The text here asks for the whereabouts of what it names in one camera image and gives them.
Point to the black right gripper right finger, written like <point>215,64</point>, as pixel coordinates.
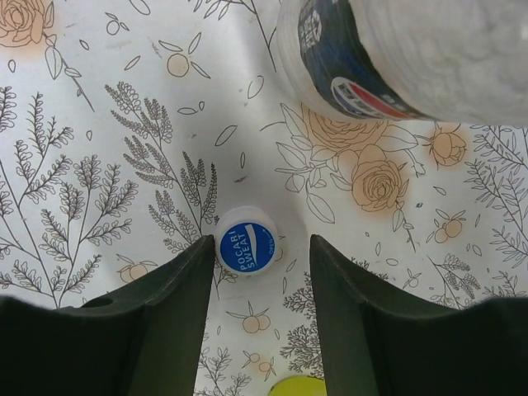
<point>377,339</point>

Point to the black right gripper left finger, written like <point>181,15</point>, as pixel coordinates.
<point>144,338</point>

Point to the white blue Pocari cap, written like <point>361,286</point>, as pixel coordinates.
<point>246,240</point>

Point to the clear dark-label bottle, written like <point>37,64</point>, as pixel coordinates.
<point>451,61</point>

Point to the yellow bottle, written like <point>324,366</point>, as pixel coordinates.
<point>299,386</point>

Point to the floral table mat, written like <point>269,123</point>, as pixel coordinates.
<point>129,127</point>

